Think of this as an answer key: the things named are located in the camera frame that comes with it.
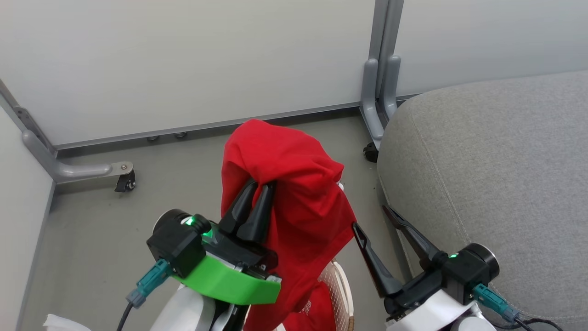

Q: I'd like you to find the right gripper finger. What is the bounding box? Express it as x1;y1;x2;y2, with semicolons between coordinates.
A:
352;222;405;297
382;205;442;271

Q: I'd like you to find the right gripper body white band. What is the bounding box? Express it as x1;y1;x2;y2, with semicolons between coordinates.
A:
384;264;475;331

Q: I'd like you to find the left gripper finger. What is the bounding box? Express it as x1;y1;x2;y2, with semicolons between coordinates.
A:
218;178;258;235
237;182;277;244

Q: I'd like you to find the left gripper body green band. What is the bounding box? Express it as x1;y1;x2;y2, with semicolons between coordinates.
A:
172;229;282;306

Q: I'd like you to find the plain red shirt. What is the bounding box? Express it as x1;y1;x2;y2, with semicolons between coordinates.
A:
220;119;356;331

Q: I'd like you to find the red shirt with white lettering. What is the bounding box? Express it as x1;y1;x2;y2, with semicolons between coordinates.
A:
283;281;338;331

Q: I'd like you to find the grey fabric sofa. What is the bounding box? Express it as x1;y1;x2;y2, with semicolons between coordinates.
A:
377;70;588;331

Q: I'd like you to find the black caster on leg bar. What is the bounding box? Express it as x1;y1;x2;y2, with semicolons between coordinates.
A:
114;170;136;193

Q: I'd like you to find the white crumpled paper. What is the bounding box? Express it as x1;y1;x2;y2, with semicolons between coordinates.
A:
43;314;93;331

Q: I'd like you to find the grey partition leg bar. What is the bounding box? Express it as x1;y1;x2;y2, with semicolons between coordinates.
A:
21;130;134;184

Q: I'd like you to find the right teal cable connector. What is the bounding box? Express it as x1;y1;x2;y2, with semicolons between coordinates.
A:
473;283;520;323

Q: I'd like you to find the teal cable connector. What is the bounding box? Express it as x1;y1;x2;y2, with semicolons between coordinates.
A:
473;283;520;323
126;258;173;308

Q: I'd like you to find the left teal cable connector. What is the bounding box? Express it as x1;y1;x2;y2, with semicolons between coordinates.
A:
126;258;173;308

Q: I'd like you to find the left black cable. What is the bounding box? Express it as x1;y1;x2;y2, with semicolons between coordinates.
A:
116;301;135;331

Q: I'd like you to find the black cable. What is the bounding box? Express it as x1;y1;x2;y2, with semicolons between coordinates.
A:
116;301;135;331
494;316;564;331

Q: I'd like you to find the right black cable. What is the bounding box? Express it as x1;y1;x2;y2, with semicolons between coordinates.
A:
494;316;564;331

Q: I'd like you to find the grey partition post with feet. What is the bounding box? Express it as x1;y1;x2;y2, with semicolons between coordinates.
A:
360;0;406;152

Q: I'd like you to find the grey corner bracket strip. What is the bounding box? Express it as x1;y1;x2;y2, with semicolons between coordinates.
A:
0;78;58;158

